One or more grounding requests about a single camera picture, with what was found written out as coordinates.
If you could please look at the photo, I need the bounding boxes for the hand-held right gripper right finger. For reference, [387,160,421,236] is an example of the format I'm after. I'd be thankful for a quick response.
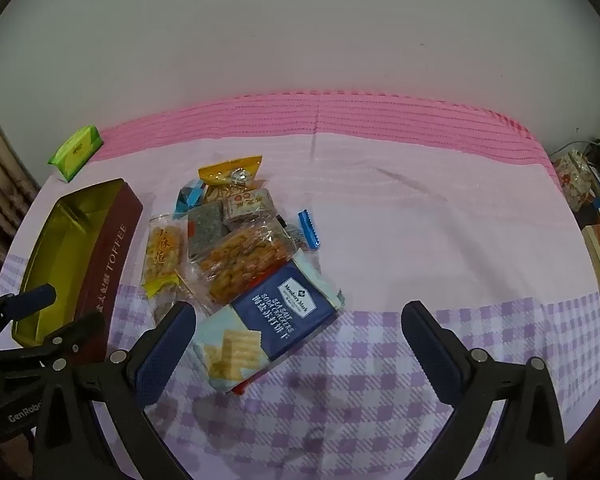
[401,301,568,480]

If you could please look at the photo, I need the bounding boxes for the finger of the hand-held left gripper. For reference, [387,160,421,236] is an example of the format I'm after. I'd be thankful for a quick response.
[0,283,57,341]
[0,311,105,367]

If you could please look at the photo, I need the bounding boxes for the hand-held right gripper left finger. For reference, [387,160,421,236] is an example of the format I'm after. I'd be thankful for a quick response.
[32,301,198,480]

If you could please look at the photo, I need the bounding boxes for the maroon and gold tin box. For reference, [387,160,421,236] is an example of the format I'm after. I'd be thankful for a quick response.
[11,178,144,363]

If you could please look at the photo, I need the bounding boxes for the small yellow-end fried twist packet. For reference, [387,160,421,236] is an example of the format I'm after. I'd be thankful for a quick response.
[140,212,188,321]

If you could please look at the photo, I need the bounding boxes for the large clear fried twist packet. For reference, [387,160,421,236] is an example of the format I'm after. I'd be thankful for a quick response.
[177,212,301,306]

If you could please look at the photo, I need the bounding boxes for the blue cracker packet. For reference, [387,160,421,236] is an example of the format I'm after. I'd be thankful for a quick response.
[192,252,346,393]

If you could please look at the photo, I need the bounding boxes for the dark green seaweed snack packet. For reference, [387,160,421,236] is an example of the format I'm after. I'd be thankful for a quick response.
[186,203,231,262]

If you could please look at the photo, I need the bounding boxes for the small blue candy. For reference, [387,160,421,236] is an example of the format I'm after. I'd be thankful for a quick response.
[175,180,209,213]

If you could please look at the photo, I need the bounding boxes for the brown red-label snack packet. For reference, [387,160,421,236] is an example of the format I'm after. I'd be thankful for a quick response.
[222,190,276,231]

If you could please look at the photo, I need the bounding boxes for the blue-edged dark snack packet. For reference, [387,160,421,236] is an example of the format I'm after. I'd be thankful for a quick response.
[280,208,322,252]

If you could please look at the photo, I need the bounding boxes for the yellow snack packet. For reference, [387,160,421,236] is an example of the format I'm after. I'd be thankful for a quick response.
[198,155,264,197]

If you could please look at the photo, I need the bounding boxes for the beige curtain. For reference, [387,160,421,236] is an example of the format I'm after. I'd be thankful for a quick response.
[0,80,38,266]

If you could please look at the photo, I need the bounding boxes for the pink and purple checked tablecloth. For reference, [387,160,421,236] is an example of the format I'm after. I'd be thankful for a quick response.
[0,91,600,480]

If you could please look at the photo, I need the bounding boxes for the green tissue pack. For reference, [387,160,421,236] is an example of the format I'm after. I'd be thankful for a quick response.
[47,126,104,183]

